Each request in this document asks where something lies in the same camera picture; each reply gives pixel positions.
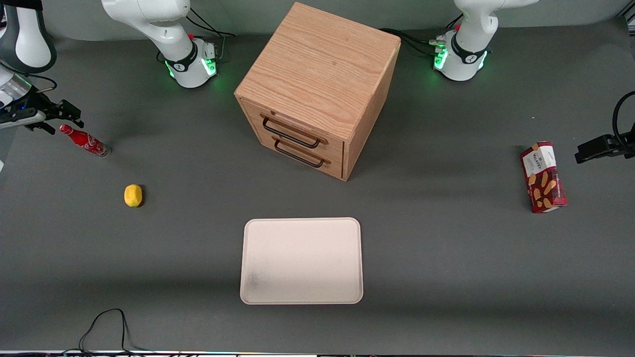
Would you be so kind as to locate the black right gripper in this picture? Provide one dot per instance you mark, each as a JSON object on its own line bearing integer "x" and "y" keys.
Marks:
{"x": 45, "y": 109}

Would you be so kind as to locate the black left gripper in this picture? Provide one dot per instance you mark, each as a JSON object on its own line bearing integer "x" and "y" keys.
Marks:
{"x": 606, "y": 145}

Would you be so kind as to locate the red coke bottle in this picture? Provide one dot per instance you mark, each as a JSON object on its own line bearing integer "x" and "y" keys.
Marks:
{"x": 85, "y": 141}

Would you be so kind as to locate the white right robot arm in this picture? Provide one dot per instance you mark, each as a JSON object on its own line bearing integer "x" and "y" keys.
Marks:
{"x": 158, "y": 25}

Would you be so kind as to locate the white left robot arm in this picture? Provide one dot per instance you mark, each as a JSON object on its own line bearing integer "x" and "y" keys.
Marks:
{"x": 471, "y": 44}

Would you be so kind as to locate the cream white plastic tray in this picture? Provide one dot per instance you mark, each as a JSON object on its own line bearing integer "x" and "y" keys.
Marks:
{"x": 301, "y": 260}

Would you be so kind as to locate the red biscuit box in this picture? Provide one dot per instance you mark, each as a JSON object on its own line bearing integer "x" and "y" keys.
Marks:
{"x": 543, "y": 176}

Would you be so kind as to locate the yellow lemon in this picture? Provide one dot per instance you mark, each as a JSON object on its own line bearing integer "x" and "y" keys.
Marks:
{"x": 133, "y": 195}

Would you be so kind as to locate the upper drawer wooden front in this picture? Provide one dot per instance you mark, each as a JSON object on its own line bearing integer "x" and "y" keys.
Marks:
{"x": 253, "y": 115}

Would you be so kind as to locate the drawer wooden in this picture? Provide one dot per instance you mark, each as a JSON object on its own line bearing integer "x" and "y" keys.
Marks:
{"x": 253, "y": 115}
{"x": 332, "y": 166}

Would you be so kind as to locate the lower drawer wooden front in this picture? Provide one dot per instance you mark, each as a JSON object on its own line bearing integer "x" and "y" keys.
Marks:
{"x": 332, "y": 166}

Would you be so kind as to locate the wooden drawer cabinet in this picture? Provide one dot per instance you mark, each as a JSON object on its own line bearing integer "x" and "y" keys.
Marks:
{"x": 317, "y": 64}

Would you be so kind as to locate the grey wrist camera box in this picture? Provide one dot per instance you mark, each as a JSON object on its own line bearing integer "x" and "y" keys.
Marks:
{"x": 15, "y": 119}

